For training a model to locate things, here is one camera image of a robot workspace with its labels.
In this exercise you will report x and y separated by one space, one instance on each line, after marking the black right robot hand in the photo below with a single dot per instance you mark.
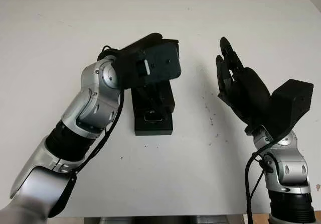
250 96

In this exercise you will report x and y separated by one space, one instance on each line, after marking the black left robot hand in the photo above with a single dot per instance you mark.
130 58

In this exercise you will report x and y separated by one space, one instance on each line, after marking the black printed box lid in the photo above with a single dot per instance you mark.
168 96

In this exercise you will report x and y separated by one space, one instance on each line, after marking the small silver depth camera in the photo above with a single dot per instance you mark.
153 118

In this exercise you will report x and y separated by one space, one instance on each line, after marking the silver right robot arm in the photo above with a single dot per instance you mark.
288 173

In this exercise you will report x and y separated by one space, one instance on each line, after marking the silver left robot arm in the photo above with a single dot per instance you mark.
95 103

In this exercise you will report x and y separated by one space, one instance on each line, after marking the dark grey robot torso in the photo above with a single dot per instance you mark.
163 220

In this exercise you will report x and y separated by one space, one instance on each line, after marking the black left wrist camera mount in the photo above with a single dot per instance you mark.
163 60

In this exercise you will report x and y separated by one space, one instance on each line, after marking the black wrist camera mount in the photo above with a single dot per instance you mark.
291 103
163 60

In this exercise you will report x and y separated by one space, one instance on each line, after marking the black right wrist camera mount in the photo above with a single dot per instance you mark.
291 103

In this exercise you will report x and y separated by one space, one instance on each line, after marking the black camera box base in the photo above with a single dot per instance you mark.
153 131

